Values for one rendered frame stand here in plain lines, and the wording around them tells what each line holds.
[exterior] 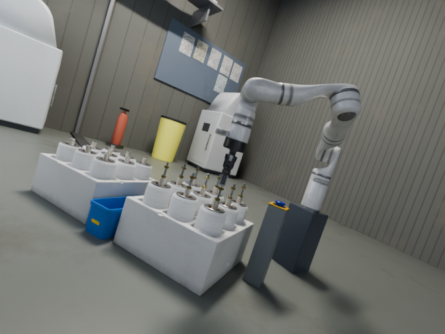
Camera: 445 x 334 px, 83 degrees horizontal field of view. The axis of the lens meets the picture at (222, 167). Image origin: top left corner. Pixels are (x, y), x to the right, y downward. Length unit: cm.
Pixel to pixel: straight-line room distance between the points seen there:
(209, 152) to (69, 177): 276
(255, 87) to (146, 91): 336
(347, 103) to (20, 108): 284
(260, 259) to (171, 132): 287
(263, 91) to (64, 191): 90
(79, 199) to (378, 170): 307
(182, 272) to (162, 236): 13
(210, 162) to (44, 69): 223
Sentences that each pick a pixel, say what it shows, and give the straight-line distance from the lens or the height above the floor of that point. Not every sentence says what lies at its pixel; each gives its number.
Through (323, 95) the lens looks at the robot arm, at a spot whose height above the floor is 73.
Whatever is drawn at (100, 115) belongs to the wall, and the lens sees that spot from 394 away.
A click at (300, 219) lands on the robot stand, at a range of 127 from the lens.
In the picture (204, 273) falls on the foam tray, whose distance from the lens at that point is 84.
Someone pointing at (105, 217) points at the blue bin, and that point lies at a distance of 102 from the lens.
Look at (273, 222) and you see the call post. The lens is 97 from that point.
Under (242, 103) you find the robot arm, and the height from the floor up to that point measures 62.
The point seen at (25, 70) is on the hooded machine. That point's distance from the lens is 311.
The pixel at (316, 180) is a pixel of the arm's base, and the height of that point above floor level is 45.
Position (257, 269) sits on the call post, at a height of 6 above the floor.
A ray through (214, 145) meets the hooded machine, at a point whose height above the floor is 44.
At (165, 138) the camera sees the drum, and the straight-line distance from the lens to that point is 366.
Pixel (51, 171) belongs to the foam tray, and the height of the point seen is 13.
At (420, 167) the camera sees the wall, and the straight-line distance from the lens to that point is 335.
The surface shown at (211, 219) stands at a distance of 82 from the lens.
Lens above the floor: 46
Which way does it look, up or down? 4 degrees down
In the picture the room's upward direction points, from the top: 18 degrees clockwise
